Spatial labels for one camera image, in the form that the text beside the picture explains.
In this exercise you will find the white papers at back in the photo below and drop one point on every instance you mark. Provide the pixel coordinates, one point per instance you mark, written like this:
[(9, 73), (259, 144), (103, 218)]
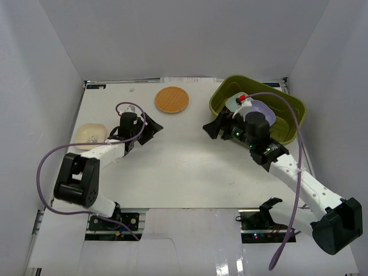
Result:
[(190, 80)]

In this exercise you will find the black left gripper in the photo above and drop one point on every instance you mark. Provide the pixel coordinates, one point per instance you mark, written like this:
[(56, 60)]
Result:
[(143, 130)]

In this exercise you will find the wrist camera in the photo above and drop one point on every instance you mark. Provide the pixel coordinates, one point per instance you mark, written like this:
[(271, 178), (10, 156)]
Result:
[(129, 109), (244, 102)]

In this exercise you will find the orange woven round plate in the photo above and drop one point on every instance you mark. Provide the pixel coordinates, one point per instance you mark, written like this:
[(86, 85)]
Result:
[(172, 100)]

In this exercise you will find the cream panda square dish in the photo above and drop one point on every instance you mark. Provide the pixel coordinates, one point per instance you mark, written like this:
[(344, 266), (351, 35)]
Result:
[(88, 134)]

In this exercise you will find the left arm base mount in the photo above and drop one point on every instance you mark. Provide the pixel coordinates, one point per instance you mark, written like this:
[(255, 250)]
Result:
[(128, 226)]

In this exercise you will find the purple square dish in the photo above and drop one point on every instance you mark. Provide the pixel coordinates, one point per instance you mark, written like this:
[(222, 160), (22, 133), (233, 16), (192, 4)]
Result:
[(261, 107)]

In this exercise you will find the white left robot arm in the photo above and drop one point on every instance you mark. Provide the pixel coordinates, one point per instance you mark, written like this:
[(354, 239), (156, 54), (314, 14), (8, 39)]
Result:
[(78, 178)]

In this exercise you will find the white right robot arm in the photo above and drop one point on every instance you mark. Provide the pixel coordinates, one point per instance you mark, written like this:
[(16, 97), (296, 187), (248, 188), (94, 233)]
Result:
[(332, 221)]

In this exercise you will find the mint green divided tray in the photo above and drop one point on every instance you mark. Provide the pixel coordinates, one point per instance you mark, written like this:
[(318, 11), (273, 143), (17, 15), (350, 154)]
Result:
[(231, 103)]

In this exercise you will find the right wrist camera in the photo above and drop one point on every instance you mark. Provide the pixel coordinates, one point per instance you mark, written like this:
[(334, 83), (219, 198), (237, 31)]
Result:
[(244, 102)]

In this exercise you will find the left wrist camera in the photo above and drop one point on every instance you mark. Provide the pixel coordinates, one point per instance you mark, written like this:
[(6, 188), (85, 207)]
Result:
[(129, 109)]

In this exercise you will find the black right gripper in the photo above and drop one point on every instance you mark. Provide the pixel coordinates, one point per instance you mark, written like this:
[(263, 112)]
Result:
[(224, 119)]

